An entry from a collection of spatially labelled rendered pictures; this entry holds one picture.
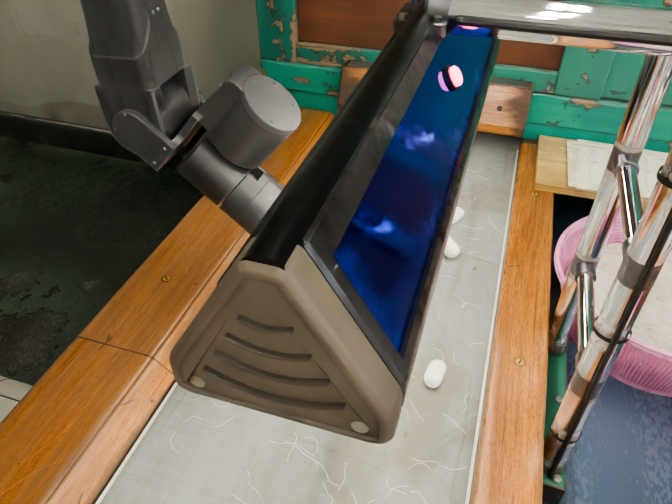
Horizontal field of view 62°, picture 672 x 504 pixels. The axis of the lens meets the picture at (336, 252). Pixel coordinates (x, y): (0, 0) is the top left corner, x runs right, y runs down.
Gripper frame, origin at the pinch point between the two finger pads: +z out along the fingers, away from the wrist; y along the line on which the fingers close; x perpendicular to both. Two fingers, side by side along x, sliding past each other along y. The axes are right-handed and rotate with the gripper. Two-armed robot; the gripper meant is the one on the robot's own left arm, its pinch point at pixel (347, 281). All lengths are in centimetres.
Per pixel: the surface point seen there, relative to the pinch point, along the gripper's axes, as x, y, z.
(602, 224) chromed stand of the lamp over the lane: -20.7, 6.2, 11.8
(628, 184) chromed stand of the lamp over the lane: -25.9, 1.9, 7.0
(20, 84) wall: 160, 129, -98
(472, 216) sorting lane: -0.9, 26.1, 13.2
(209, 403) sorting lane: 12.3, -13.2, -2.7
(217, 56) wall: 81, 129, -42
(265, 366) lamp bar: -23.3, -30.3, -11.9
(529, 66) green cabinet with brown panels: -13, 49, 7
